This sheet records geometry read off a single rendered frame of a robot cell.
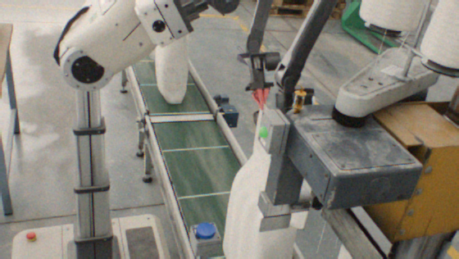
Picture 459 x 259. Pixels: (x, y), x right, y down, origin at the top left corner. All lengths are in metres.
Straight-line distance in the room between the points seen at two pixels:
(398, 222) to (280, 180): 0.33
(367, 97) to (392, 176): 0.21
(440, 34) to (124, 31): 0.88
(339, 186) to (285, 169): 0.25
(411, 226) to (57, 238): 1.59
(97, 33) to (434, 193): 1.06
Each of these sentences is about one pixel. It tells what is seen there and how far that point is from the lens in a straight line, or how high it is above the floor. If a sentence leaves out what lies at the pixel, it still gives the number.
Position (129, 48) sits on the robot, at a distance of 1.49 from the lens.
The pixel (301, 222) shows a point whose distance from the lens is 1.50.
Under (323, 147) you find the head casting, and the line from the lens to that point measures 1.03.
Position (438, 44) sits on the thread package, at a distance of 1.12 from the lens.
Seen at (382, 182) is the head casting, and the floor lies 1.30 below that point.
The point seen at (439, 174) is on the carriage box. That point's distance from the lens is 1.26.
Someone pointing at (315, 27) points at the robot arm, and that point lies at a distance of 1.44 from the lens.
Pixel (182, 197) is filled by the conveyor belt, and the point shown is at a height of 0.38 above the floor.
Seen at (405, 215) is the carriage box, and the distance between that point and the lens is 1.29.
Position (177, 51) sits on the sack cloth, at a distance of 3.01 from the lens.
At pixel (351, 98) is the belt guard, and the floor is 1.41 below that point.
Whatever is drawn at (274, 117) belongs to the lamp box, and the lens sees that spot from 1.12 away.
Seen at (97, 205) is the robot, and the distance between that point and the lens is 1.95.
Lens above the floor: 1.86
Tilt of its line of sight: 30 degrees down
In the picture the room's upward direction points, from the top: 11 degrees clockwise
